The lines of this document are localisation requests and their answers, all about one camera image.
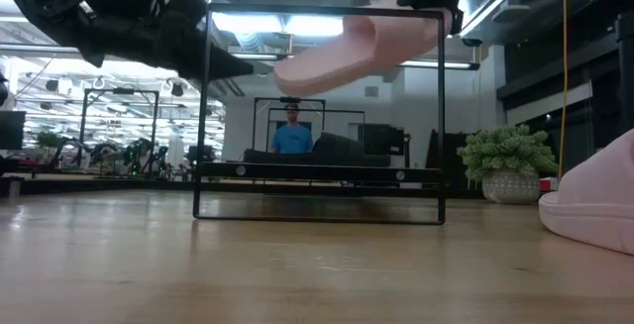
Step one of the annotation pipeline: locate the person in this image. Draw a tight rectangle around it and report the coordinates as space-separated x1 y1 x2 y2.
270 103 315 156

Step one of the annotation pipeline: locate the small green potted plant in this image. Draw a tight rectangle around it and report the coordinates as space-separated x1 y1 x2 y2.
35 131 63 164

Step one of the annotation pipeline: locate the fluorescent ceiling light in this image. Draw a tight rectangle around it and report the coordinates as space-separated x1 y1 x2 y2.
211 12 284 35
284 15 344 38

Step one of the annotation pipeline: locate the black monitor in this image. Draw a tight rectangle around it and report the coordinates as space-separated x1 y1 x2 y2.
0 110 27 151

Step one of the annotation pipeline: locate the fluorescent light strip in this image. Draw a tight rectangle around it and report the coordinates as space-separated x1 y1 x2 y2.
398 59 480 71

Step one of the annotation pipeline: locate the yellow cable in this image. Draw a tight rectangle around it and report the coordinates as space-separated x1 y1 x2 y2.
558 0 570 180

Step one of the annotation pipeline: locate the black table frame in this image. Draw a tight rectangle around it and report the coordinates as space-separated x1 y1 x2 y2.
0 173 489 200

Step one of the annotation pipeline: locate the black station frame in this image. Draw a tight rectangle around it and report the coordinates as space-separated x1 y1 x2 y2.
78 87 160 176
252 96 327 156

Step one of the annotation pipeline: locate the black vertical post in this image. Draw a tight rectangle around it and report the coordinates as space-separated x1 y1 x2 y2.
615 11 634 135

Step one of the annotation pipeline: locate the succulent in dotted pot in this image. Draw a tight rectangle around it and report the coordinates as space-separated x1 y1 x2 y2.
456 124 560 205

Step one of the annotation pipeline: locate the black-framed wooden shelf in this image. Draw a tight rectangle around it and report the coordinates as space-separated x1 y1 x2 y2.
191 2 446 226

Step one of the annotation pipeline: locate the pink slide sandal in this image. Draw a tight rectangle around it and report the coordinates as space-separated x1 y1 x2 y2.
538 128 634 257
273 0 455 98

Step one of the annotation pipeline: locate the black screen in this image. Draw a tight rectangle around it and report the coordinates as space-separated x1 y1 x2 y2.
357 123 407 158

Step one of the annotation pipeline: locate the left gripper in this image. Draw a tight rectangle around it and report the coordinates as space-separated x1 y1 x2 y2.
96 0 257 82

